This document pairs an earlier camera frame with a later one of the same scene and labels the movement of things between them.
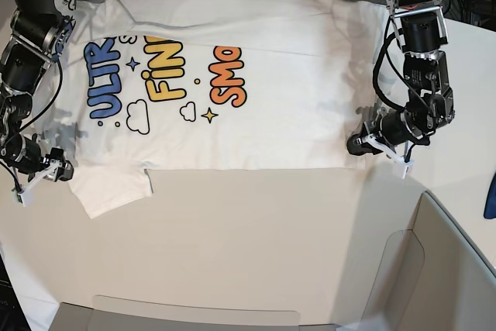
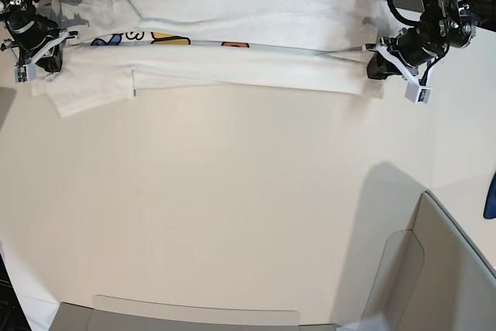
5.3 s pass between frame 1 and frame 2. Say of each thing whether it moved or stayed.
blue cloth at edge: stayed
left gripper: moved
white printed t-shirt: moved
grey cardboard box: stayed
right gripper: moved
